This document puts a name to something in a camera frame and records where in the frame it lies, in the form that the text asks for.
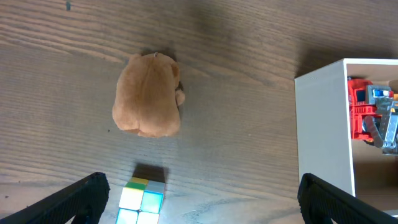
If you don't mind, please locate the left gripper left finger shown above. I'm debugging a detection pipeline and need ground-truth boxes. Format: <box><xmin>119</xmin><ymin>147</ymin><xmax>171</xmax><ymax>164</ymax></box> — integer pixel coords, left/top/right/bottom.
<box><xmin>1</xmin><ymin>172</ymin><xmax>110</xmax><ymax>224</ymax></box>

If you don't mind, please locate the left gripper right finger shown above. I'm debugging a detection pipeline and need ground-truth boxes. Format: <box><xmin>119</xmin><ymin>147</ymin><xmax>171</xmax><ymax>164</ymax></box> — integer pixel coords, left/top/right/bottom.
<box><xmin>297</xmin><ymin>173</ymin><xmax>397</xmax><ymax>224</ymax></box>

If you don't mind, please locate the multicolour puzzle cube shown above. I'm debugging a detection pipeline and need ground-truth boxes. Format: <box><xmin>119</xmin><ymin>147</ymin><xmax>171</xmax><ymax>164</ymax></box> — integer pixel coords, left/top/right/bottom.
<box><xmin>116</xmin><ymin>177</ymin><xmax>165</xmax><ymax>224</ymax></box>

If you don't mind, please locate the red toy fire truck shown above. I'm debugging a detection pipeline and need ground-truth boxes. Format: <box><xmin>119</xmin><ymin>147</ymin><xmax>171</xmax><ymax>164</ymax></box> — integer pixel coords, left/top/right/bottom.
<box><xmin>347</xmin><ymin>78</ymin><xmax>397</xmax><ymax>156</ymax></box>

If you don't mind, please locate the white cardboard box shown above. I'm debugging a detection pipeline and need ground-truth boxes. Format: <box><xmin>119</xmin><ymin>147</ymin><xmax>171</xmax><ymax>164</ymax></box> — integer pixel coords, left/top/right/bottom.
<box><xmin>295</xmin><ymin>58</ymin><xmax>397</xmax><ymax>217</ymax></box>

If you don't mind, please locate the brown plush toy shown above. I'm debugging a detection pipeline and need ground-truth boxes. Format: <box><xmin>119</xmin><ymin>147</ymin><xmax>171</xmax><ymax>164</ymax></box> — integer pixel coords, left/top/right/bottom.
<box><xmin>112</xmin><ymin>52</ymin><xmax>185</xmax><ymax>138</ymax></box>

